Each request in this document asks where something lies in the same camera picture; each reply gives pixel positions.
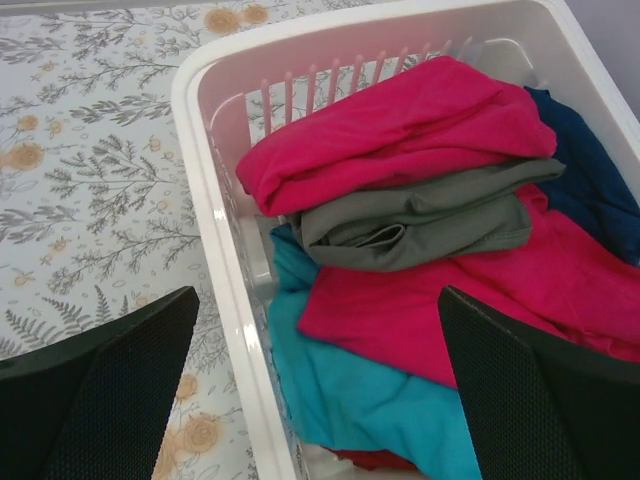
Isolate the grey t shirt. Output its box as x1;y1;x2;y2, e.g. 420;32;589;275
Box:
288;158;565;272

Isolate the pink t shirt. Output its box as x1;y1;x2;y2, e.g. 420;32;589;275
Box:
236;57;639;386

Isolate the navy blue t shirt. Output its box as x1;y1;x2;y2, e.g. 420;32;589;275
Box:
526;87;639;267

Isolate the dark red t shirt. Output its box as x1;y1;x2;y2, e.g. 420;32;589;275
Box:
325;448;417;471

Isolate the floral patterned table mat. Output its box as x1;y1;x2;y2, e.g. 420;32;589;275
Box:
0;0;381;480

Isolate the teal t shirt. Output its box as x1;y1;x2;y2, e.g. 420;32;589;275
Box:
267;224;481;479

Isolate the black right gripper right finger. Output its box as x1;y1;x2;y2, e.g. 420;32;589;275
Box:
438;287;639;479

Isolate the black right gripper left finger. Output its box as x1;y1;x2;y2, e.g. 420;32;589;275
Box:
1;286;199;479

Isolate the white plastic laundry basket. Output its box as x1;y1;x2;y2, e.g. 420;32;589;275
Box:
171;1;639;479

